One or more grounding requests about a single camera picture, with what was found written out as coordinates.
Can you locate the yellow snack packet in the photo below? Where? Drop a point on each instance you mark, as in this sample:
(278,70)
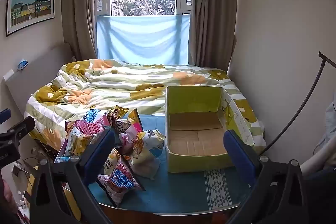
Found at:
(111,164)

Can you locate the red pink snack packet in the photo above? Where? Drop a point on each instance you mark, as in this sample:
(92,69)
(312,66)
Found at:
(120,182)

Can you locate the white blue chip packet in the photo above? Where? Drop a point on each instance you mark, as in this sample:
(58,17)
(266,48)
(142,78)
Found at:
(147,148)

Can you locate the white popcorn packet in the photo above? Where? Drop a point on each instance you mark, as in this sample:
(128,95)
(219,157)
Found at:
(78,144)

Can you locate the wall poster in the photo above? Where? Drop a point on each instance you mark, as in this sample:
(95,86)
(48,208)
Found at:
(30,7)

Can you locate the black curved stand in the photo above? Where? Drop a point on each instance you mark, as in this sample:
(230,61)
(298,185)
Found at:
(305,102)

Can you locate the white wall socket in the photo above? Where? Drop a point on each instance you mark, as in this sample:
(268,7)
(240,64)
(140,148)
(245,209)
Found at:
(8,75)

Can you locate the floral blanket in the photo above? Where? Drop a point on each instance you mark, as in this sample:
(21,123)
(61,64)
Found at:
(118,85)

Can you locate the grey bed headboard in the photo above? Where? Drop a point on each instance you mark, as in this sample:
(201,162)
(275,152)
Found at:
(39,74)

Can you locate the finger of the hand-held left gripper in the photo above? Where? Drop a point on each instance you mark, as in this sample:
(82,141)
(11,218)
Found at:
(4,116)
(21,127)

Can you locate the green cardboard box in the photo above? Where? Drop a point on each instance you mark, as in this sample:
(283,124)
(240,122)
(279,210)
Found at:
(194,134)

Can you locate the light blue window cloth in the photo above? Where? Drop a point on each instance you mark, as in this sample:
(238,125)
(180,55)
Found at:
(143,39)

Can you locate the person's left hand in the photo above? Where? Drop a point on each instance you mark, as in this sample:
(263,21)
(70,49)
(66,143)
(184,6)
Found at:
(9,197)

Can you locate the person's light clothing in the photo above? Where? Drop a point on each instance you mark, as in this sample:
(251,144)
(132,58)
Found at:
(319,158)

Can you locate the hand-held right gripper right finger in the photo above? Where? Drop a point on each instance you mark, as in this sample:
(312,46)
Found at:
(236,150)

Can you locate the brown curtain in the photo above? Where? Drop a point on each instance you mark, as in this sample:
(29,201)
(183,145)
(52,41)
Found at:
(81,3)
(212,11)

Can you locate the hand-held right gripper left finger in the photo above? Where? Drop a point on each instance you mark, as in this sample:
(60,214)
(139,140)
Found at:
(103,153)

